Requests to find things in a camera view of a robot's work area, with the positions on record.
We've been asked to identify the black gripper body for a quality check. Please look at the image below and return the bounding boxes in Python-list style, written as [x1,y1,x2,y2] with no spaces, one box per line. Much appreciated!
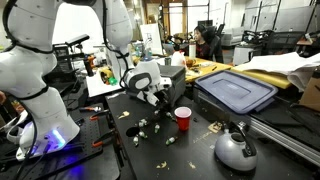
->
[153,82,174,101]

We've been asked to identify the red plastic cup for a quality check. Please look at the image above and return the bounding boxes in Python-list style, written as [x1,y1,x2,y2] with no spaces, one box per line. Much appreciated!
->
[174,106,193,132]

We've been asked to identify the grey dish rack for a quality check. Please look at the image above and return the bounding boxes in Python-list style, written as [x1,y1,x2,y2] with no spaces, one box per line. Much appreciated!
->
[156,64,187,108]

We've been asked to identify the white plush with orange ears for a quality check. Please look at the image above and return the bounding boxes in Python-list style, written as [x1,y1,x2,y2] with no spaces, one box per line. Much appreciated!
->
[170,49,188,68]

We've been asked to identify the small tan block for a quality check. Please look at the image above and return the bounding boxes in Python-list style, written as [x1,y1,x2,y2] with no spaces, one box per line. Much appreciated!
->
[117,110,131,120]

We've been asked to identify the black storage bin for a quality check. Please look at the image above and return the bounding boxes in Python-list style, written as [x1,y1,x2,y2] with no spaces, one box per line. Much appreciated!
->
[192,84,278,124]

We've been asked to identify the yellow wooden table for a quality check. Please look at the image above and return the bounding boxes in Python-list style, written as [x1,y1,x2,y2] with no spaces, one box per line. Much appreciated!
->
[183,57,234,84]

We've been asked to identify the white cylinder bottle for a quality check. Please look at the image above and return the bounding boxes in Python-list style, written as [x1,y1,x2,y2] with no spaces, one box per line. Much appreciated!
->
[188,39,198,60]

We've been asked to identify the large yellow residue patch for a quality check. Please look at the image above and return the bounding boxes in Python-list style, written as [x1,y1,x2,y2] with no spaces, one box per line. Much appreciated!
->
[207,121,224,134]

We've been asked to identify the white display board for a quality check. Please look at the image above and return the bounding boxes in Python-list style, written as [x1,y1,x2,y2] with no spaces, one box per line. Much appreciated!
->
[139,23,164,56]

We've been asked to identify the seated person with headphones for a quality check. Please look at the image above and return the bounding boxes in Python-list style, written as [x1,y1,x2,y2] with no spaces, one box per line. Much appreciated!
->
[192,23,214,61]

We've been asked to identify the crescent yellow residue scrap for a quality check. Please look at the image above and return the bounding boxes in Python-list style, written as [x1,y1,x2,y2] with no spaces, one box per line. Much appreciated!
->
[155,161,168,170]

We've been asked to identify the white flat sheet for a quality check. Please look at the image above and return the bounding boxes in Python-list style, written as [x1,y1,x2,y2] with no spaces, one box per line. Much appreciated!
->
[85,71,123,99]

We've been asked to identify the blue plastic bin lid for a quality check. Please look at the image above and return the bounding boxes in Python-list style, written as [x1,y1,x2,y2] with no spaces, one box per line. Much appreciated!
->
[194,69,279,115]

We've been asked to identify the black office chair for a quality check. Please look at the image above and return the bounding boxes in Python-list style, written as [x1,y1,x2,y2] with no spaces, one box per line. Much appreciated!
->
[203,25,225,64]

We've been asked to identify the silver head orange clamp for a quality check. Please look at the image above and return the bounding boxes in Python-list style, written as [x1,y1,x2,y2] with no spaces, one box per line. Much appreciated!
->
[78,105,103,113]

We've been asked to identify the orange power drill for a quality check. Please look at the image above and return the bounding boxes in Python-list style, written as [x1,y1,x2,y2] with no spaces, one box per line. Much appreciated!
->
[83,54,98,78]

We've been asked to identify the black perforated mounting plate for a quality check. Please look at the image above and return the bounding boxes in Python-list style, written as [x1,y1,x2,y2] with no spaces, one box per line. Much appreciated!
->
[0,109,121,180]

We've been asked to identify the yellow flat board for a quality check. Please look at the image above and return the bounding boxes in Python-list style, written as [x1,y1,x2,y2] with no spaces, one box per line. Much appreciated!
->
[231,68,294,90]

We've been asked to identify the white paper pile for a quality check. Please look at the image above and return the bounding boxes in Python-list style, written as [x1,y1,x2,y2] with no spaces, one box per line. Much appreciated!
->
[233,51,320,93]

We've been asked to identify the black mesh chair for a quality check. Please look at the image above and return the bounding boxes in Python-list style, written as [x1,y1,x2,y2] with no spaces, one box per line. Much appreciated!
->
[243,29,306,56]

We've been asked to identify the brown cardboard box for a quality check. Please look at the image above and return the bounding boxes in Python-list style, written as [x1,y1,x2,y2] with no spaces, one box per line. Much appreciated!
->
[298,74,320,113]

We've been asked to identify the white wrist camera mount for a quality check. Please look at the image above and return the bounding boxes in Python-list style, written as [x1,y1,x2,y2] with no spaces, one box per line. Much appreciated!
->
[143,89,161,108]

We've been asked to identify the black orange-handled clamp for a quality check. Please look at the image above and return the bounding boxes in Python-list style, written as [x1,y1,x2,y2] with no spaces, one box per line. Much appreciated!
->
[89,110,113,122]
[90,129,117,149]

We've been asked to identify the grey kettle black handle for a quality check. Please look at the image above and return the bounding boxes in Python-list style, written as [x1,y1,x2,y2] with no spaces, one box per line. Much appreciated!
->
[214,120,259,173]

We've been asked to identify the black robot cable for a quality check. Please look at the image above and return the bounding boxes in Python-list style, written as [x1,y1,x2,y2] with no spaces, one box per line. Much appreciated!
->
[101,0,131,88]

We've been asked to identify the aluminium frame rail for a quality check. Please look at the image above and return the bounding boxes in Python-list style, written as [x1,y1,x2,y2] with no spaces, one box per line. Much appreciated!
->
[248,116,320,168]

